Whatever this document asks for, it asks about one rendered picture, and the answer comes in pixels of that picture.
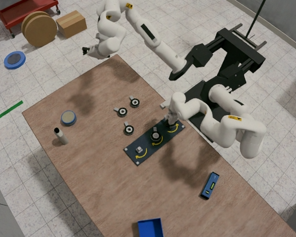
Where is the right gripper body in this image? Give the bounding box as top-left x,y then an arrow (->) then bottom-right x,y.
87,44 -> 108,60

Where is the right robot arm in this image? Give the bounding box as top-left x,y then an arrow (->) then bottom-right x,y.
94,0 -> 187,74

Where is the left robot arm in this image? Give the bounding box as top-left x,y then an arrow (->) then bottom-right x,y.
160,84 -> 266,159

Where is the white plastic bottle with black cap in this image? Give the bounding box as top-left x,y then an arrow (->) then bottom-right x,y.
54,128 -> 69,145

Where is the blue box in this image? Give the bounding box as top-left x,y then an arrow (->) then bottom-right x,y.
138,218 -> 164,237

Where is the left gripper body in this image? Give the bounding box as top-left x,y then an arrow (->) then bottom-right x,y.
165,111 -> 179,125

